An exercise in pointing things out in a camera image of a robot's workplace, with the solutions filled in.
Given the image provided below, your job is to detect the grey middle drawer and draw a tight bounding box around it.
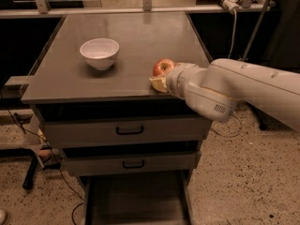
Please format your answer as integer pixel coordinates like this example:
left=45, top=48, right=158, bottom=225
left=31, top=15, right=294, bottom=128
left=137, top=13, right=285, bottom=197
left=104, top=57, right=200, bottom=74
left=63, top=152, right=201, bottom=176

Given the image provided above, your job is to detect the white power cable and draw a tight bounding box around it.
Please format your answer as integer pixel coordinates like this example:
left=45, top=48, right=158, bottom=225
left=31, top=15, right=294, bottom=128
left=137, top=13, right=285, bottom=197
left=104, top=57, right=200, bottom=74
left=227, top=7, right=238, bottom=60

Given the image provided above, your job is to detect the grey drawer cabinet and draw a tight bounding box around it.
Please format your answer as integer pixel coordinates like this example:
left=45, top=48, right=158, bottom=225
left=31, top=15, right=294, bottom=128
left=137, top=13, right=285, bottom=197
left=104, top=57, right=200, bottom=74
left=20, top=10, right=224, bottom=225

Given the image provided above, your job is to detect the grey back rail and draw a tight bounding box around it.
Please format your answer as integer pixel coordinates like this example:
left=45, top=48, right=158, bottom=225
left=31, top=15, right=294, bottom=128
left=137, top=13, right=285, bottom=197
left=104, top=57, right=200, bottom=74
left=0, top=2, right=277, bottom=20

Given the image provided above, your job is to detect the dark cabinet at right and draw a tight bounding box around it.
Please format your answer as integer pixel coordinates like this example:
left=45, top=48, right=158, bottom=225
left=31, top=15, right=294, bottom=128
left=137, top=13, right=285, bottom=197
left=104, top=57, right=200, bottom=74
left=263, top=0, right=300, bottom=69

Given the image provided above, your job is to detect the white ceramic bowl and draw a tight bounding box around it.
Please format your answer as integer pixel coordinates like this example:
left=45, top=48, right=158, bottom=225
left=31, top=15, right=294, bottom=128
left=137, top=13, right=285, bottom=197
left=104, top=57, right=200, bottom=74
left=80, top=38, right=120, bottom=70

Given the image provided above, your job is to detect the grey top drawer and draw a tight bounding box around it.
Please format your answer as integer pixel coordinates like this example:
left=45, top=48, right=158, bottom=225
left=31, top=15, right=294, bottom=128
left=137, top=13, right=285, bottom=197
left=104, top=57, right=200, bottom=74
left=41, top=115, right=212, bottom=148

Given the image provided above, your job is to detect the metal diagonal rod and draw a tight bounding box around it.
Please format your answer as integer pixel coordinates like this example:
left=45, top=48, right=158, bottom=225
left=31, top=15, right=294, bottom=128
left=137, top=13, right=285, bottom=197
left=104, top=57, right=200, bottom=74
left=241, top=0, right=271, bottom=61

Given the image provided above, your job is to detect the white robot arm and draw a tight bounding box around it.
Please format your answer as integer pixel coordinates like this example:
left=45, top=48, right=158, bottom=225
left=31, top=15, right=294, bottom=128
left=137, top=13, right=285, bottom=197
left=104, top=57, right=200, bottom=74
left=150, top=59, right=300, bottom=131

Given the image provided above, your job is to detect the grey drawer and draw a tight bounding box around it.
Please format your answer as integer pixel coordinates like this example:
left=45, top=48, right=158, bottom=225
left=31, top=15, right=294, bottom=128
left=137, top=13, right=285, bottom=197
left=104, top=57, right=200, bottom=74
left=41, top=115, right=212, bottom=148
left=63, top=152, right=201, bottom=176
left=81, top=171, right=194, bottom=225

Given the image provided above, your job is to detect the grey left side bracket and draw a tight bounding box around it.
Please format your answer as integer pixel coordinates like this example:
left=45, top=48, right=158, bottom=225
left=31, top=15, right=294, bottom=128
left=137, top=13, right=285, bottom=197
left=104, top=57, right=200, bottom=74
left=1, top=75, right=33, bottom=98

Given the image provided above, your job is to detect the red apple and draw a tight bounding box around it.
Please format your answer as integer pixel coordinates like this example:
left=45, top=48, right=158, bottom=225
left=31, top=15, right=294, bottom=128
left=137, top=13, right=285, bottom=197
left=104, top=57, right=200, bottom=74
left=152, top=59, right=176, bottom=77

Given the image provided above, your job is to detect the black metal floor leg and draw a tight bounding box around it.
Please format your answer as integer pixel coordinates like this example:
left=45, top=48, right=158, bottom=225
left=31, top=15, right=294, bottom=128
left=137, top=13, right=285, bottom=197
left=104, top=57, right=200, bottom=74
left=22, top=156, right=38, bottom=190

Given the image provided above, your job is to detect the black floor cable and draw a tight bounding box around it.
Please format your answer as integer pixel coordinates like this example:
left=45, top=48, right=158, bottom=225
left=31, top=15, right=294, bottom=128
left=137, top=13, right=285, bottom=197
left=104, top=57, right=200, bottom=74
left=0, top=91, right=85, bottom=225

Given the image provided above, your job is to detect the grey bottom drawer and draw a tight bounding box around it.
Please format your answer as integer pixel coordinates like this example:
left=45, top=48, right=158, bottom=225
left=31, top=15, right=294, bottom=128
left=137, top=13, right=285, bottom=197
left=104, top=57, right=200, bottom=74
left=81, top=171, right=194, bottom=225

